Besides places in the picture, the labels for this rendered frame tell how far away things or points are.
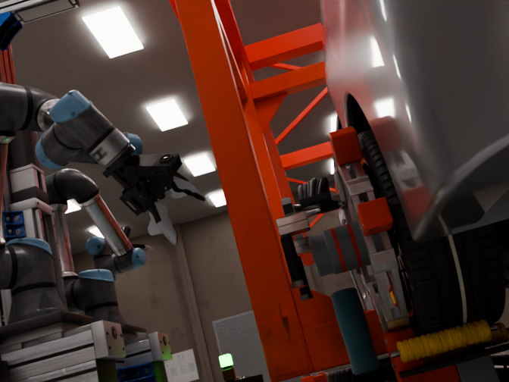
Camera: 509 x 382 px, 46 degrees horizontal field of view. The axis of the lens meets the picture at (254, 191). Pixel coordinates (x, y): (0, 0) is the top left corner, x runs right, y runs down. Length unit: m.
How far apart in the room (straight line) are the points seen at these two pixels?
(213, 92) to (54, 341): 1.35
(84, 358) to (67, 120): 0.65
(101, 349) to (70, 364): 0.08
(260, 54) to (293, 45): 0.31
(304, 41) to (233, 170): 3.21
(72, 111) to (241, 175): 1.33
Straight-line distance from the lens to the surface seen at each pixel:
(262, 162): 4.49
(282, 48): 5.51
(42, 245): 1.73
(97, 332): 1.58
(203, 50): 2.69
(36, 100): 1.64
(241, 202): 2.39
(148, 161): 1.18
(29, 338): 1.66
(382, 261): 1.60
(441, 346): 1.72
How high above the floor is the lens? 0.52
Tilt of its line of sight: 18 degrees up
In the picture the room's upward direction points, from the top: 15 degrees counter-clockwise
